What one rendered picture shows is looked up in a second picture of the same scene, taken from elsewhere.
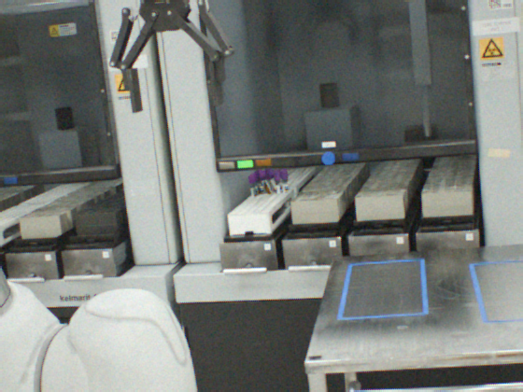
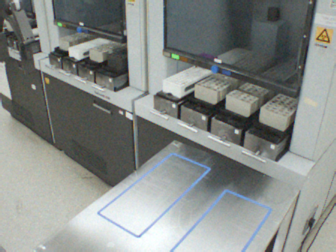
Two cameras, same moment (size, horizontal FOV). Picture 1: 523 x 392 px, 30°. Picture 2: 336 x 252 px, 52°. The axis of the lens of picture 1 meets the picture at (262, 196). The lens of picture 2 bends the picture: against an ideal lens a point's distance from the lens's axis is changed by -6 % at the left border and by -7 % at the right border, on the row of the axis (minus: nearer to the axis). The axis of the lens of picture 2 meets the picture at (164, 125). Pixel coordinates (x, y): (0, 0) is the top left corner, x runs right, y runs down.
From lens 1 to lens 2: 120 cm
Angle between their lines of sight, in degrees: 33
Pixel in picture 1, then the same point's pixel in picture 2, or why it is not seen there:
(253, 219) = (172, 88)
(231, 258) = (157, 103)
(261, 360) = not seen: hidden behind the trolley
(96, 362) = not seen: outside the picture
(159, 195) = (140, 57)
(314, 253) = (194, 118)
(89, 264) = (104, 82)
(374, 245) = (223, 128)
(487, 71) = (316, 49)
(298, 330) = not seen: hidden behind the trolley
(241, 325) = (159, 136)
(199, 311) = (143, 121)
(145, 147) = (136, 31)
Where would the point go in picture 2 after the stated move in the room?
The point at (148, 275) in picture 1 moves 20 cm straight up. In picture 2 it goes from (125, 96) to (123, 56)
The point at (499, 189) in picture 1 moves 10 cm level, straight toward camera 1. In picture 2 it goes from (304, 122) to (293, 134)
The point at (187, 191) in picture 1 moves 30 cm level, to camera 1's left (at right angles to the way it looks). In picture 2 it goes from (151, 59) to (97, 51)
